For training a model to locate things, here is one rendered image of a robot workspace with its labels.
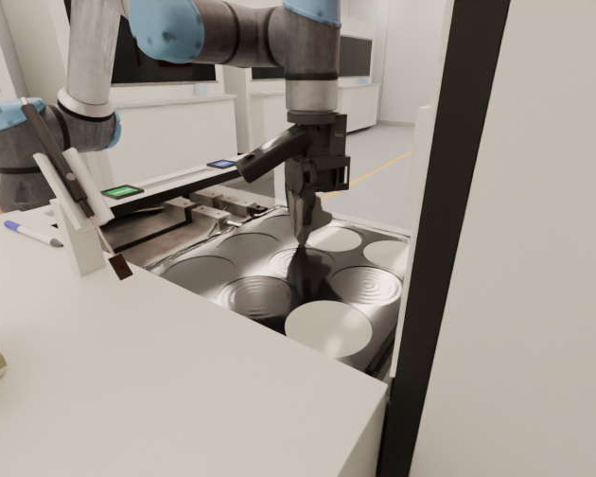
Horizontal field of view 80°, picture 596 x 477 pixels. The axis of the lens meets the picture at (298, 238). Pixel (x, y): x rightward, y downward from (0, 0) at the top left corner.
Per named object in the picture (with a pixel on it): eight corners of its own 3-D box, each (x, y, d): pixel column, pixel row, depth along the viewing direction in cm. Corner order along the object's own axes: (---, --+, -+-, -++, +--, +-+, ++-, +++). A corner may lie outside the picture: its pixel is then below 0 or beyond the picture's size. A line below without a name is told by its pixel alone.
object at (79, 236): (130, 273, 39) (100, 151, 34) (95, 290, 36) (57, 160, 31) (99, 258, 42) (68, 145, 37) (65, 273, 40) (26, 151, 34)
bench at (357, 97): (377, 127, 794) (387, 23, 708) (339, 139, 659) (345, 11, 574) (335, 123, 849) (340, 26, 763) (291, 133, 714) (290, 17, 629)
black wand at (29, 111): (13, 103, 35) (15, 95, 34) (29, 102, 36) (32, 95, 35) (118, 282, 36) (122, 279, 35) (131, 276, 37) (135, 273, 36)
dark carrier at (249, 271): (446, 252, 59) (446, 249, 59) (352, 392, 34) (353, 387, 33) (280, 210, 77) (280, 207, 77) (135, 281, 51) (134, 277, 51)
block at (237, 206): (256, 213, 79) (256, 201, 78) (246, 218, 76) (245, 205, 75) (230, 206, 83) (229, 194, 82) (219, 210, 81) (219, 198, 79)
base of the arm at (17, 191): (-13, 206, 82) (-28, 164, 78) (54, 191, 95) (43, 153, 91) (23, 219, 76) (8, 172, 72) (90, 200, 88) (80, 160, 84)
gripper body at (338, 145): (349, 194, 56) (355, 113, 51) (299, 202, 53) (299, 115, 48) (326, 182, 62) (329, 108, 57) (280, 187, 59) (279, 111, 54)
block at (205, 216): (231, 225, 73) (230, 211, 72) (219, 231, 71) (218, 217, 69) (204, 217, 77) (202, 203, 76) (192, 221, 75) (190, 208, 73)
